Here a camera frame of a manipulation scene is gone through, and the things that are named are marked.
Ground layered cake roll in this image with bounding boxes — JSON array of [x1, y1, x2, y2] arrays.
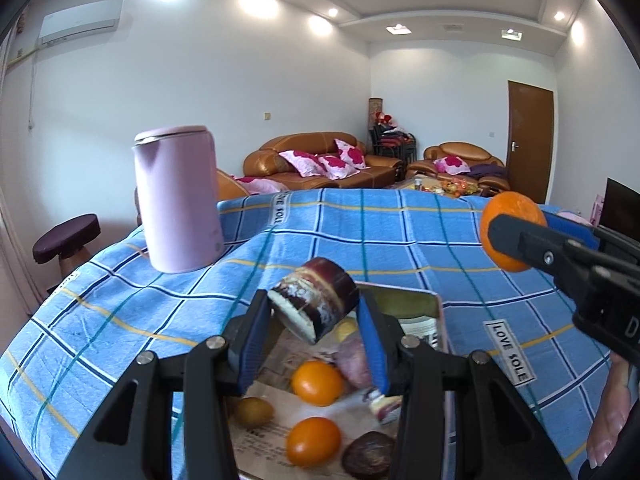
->
[[367, 389, 402, 426], [268, 257, 360, 346]]

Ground pink metal tin box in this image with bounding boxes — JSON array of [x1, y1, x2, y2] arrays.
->
[[230, 282, 448, 479]]

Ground green-yellow small fruit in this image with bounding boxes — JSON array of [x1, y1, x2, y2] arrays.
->
[[332, 318, 358, 344]]

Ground blue plaid tablecloth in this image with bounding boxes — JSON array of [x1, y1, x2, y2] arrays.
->
[[1, 190, 611, 474]]

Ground dark purple round stool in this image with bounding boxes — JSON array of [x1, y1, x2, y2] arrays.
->
[[32, 214, 101, 278]]

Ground purple passion fruit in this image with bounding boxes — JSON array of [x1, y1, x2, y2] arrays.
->
[[335, 332, 373, 390]]

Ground coffee table with fruit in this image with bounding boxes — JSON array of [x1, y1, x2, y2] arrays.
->
[[390, 174, 491, 198]]

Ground stacked dark chairs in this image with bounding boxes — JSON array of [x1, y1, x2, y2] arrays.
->
[[370, 124, 418, 164]]

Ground small kiwi-coloured fruit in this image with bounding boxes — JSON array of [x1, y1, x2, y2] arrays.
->
[[233, 396, 274, 429]]

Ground dark round fruit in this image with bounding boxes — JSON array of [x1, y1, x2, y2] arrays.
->
[[342, 431, 395, 479]]

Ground pink floral cushion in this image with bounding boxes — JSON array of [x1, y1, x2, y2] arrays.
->
[[334, 139, 368, 170], [318, 154, 359, 181], [434, 155, 471, 176], [279, 150, 326, 178]]

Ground brown leather long sofa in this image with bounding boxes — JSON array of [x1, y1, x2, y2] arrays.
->
[[243, 131, 405, 191]]

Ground pink electric kettle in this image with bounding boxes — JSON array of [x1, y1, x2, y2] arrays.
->
[[132, 126, 224, 273]]

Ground orange tangerine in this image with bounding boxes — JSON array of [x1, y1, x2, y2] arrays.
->
[[285, 417, 342, 468], [480, 191, 548, 273], [291, 360, 344, 408]]

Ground brown leather armchair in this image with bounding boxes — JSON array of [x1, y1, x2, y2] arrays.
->
[[406, 142, 511, 193]]

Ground brown wooden door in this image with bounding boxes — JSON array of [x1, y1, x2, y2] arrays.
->
[[506, 80, 554, 204]]

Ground white air conditioner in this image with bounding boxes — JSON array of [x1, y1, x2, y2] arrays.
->
[[37, 0, 124, 47]]

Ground right human hand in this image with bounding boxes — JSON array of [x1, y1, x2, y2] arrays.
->
[[587, 352, 631, 469]]

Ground black television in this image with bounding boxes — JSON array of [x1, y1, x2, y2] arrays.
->
[[599, 178, 640, 242]]

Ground paper sheet in tin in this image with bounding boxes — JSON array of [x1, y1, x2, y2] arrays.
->
[[230, 332, 399, 479]]

